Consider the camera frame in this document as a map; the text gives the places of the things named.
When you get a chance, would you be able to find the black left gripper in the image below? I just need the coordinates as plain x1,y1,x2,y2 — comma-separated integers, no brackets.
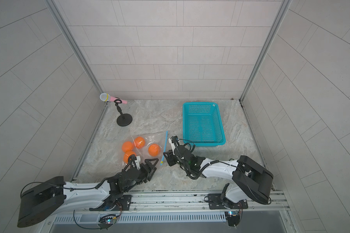
125,159,160,193

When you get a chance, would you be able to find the clear zip-top bag blue seal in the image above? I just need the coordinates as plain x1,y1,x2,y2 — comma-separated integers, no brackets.
122,131,168,166

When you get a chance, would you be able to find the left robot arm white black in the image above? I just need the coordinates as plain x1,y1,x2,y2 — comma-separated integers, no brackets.
17,156,159,228

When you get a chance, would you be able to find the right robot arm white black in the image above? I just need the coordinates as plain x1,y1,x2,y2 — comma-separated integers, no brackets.
163,145,274,206

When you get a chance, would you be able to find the orange ball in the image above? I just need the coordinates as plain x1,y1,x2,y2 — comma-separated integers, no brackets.
123,150,137,164
134,136,146,149
121,141,134,153
148,143,161,157

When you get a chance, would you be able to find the teal plastic basket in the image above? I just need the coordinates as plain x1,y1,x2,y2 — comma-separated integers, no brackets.
182,102,226,147

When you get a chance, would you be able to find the black microphone stand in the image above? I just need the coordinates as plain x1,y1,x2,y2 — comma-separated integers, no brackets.
114,99,133,127

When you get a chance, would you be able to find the white ventilation grille strip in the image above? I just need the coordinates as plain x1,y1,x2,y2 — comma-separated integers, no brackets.
53,212,227,224

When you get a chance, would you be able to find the left circuit board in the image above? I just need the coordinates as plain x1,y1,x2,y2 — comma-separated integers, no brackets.
98,214,119,229

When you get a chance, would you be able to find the circuit board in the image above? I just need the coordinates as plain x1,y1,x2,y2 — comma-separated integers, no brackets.
225,211,242,228
98,214,119,229

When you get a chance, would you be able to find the right circuit board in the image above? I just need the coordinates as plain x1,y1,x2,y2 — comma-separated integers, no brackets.
225,211,242,228

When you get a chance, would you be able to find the pink toy microphone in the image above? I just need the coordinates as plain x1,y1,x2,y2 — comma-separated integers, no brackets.
100,93,127,104

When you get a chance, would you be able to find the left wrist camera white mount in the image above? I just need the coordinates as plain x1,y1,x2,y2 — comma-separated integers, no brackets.
134,156,141,170

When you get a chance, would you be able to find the aluminium mounting rail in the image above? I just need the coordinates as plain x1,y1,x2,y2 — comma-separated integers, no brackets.
52,190,289,215

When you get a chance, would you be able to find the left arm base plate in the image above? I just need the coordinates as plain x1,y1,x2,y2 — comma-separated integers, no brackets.
89,195,132,211

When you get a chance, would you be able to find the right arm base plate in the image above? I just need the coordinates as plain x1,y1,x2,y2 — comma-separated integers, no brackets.
204,193,248,210

